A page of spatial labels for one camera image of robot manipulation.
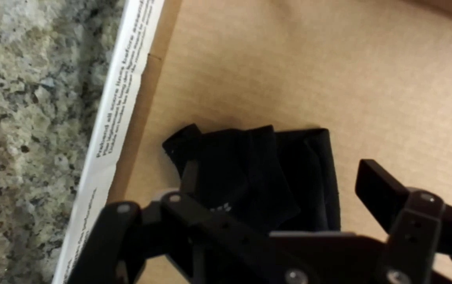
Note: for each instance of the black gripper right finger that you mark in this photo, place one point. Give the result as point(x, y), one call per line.
point(414, 225)

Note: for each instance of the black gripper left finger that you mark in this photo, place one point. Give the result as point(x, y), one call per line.
point(194, 221)

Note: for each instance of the black sock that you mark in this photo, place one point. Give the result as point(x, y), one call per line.
point(288, 173)

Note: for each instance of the cardboard tray with white rim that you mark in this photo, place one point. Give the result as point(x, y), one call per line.
point(340, 68)

